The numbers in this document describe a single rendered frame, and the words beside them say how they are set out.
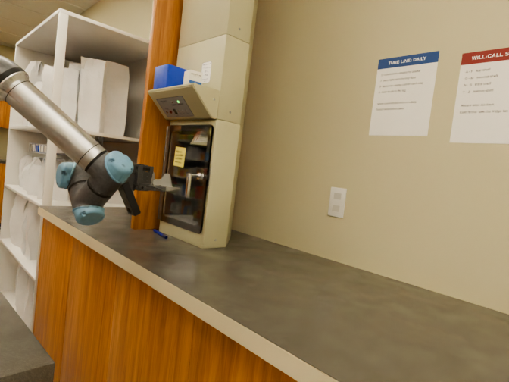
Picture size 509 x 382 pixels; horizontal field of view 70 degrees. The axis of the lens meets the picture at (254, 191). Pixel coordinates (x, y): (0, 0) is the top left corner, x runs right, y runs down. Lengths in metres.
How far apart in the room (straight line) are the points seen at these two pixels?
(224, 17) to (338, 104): 0.54
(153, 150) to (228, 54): 0.52
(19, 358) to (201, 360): 0.43
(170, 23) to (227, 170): 0.70
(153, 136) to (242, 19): 0.59
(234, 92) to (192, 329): 0.83
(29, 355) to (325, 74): 1.35
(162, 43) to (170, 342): 1.17
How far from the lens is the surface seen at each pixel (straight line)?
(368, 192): 1.39
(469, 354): 0.87
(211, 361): 0.91
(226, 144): 1.35
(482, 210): 1.25
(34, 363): 0.64
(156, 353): 1.12
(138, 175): 1.19
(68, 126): 1.02
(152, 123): 1.61
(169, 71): 1.46
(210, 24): 1.49
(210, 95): 1.31
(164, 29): 1.69
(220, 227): 1.38
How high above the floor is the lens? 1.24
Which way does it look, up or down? 3 degrees down
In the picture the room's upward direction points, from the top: 7 degrees clockwise
